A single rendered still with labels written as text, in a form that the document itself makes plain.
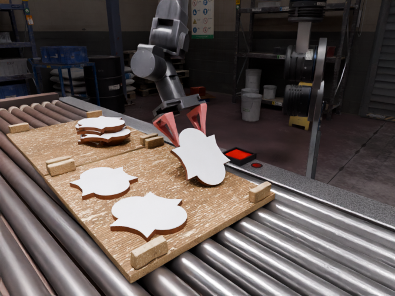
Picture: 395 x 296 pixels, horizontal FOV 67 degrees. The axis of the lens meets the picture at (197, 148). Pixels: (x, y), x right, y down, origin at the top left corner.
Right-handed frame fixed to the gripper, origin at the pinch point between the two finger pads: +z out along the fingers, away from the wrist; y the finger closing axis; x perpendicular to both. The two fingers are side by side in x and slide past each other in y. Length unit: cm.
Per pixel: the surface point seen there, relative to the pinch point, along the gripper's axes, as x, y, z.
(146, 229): -8.6, -20.9, 13.1
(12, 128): 54, -28, -28
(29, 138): 48, -25, -21
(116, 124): 27.1, -4.5, -13.9
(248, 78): 298, 369, -98
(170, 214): -7.5, -15.3, 12.7
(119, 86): 366, 161, -151
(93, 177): 12.1, -20.3, 0.1
